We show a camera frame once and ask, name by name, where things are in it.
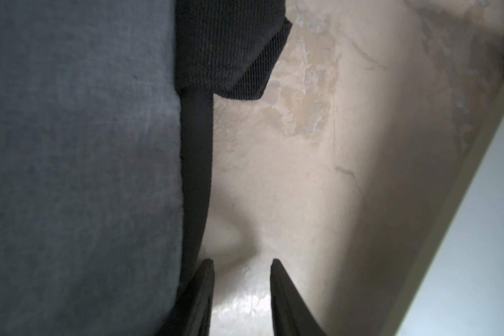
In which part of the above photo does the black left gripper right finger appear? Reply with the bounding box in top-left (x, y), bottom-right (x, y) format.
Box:
top-left (270, 259), bottom-right (326, 336)

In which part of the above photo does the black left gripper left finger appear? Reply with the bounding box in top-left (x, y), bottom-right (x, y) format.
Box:
top-left (156, 259), bottom-right (215, 336)

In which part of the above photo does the grey zippered laptop bag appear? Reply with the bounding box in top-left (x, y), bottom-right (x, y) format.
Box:
top-left (0, 1), bottom-right (292, 335)

